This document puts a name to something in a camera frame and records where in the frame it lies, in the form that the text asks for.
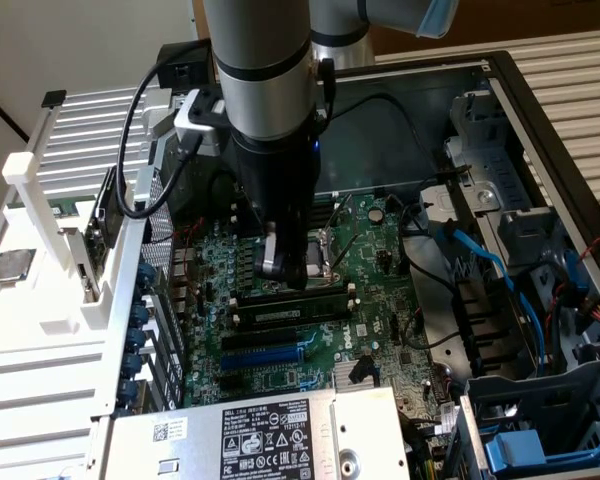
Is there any black camera cable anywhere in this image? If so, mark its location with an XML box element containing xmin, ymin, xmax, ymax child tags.
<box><xmin>114</xmin><ymin>39</ymin><xmax>214</xmax><ymax>221</ymax></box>

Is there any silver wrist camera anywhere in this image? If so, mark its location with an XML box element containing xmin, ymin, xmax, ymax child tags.
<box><xmin>172</xmin><ymin>88</ymin><xmax>230</xmax><ymax>151</ymax></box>

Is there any blue plastic bay latch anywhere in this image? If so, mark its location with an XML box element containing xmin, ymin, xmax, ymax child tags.
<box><xmin>483</xmin><ymin>428</ymin><xmax>600</xmax><ymax>472</ymax></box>

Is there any black block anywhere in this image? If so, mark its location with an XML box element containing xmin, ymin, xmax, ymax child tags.
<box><xmin>156</xmin><ymin>40</ymin><xmax>217</xmax><ymax>94</ymax></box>

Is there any black plastic shroud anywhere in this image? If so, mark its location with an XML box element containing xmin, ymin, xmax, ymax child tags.
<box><xmin>451</xmin><ymin>276</ymin><xmax>534</xmax><ymax>377</ymax></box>

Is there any thin metal locking lever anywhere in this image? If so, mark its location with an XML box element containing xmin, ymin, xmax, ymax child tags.
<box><xmin>324</xmin><ymin>193</ymin><xmax>356</xmax><ymax>234</ymax></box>

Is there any graphics card with bracket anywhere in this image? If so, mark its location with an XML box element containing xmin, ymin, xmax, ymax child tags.
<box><xmin>59</xmin><ymin>219</ymin><xmax>112</xmax><ymax>307</ymax></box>

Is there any green RAM stick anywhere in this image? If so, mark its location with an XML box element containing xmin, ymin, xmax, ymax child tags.
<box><xmin>7</xmin><ymin>196</ymin><xmax>97</xmax><ymax>221</ymax></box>
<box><xmin>238</xmin><ymin>291</ymin><xmax>352</xmax><ymax>327</ymax></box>

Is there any blue expansion slot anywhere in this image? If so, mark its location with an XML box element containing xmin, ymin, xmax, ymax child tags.
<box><xmin>218</xmin><ymin>344</ymin><xmax>305</xmax><ymax>372</ymax></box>

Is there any plain brown cardboard box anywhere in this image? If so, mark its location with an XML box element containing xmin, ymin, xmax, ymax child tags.
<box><xmin>367</xmin><ymin>0</ymin><xmax>600</xmax><ymax>55</ymax></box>

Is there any short black expansion slot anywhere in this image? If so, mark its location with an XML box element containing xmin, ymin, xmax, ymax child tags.
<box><xmin>217</xmin><ymin>373</ymin><xmax>245</xmax><ymax>394</ymax></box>

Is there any black hard disk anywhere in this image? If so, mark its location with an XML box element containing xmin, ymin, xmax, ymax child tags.
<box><xmin>84</xmin><ymin>167</ymin><xmax>129</xmax><ymax>251</ymax></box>

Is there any open grey PC case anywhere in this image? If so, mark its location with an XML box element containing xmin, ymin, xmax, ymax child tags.
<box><xmin>90</xmin><ymin>49</ymin><xmax>600</xmax><ymax>480</ymax></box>

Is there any silver CPU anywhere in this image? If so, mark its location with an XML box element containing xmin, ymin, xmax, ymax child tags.
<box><xmin>0</xmin><ymin>248</ymin><xmax>38</xmax><ymax>287</ymax></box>

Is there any grey metal disk bay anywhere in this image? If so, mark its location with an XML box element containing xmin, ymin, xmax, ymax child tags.
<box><xmin>467</xmin><ymin>358</ymin><xmax>600</xmax><ymax>480</ymax></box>

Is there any black wire with connector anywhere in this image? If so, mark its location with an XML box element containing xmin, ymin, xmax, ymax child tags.
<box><xmin>329</xmin><ymin>92</ymin><xmax>474</xmax><ymax>186</ymax></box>

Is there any grey plastic bracket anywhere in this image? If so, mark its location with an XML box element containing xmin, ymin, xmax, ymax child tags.
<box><xmin>497</xmin><ymin>206</ymin><xmax>566</xmax><ymax>267</ymax></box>

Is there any white parts rack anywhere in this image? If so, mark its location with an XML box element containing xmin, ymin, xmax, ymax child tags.
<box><xmin>0</xmin><ymin>152</ymin><xmax>137</xmax><ymax>361</ymax></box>

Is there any silver power supply unit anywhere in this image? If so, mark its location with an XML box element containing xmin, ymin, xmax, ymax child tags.
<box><xmin>98</xmin><ymin>384</ymin><xmax>412</xmax><ymax>480</ymax></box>

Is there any silver chipset heatsink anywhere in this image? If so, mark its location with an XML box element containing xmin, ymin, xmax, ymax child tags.
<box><xmin>331</xmin><ymin>355</ymin><xmax>380</xmax><ymax>390</ymax></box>

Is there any long black expansion slot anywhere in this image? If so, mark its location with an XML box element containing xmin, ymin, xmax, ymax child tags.
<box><xmin>220</xmin><ymin>328</ymin><xmax>300</xmax><ymax>354</ymax></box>

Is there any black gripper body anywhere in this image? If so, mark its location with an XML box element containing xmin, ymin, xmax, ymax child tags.
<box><xmin>229</xmin><ymin>124</ymin><xmax>325</xmax><ymax>224</ymax></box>

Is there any blue SATA wire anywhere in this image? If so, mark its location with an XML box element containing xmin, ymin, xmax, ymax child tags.
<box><xmin>436</xmin><ymin>218</ymin><xmax>551</xmax><ymax>376</ymax></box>

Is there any green motherboard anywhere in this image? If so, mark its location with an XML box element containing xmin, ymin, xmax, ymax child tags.
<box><xmin>169</xmin><ymin>192</ymin><xmax>464</xmax><ymax>480</ymax></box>

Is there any metal CPU socket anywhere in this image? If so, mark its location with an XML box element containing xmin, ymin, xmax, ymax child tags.
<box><xmin>259</xmin><ymin>227</ymin><xmax>345</xmax><ymax>294</ymax></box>

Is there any blue flat wire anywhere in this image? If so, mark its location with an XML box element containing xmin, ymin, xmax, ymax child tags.
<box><xmin>563</xmin><ymin>248</ymin><xmax>590</xmax><ymax>301</ymax></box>

